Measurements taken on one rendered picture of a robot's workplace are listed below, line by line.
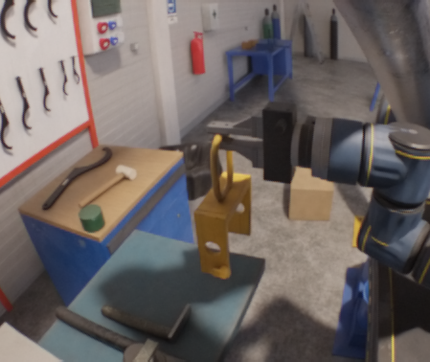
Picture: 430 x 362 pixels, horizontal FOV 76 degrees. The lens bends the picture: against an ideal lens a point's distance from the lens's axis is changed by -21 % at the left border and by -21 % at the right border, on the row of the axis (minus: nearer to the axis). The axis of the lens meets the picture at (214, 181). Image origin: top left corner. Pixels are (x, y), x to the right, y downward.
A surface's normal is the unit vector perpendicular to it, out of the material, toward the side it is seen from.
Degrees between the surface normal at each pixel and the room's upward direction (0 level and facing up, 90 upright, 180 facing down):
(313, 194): 90
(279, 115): 90
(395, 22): 129
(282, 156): 90
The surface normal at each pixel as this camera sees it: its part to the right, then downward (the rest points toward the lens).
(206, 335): -0.07, -0.86
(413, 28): 0.27, 0.81
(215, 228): -0.37, 0.50
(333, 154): -0.37, 0.18
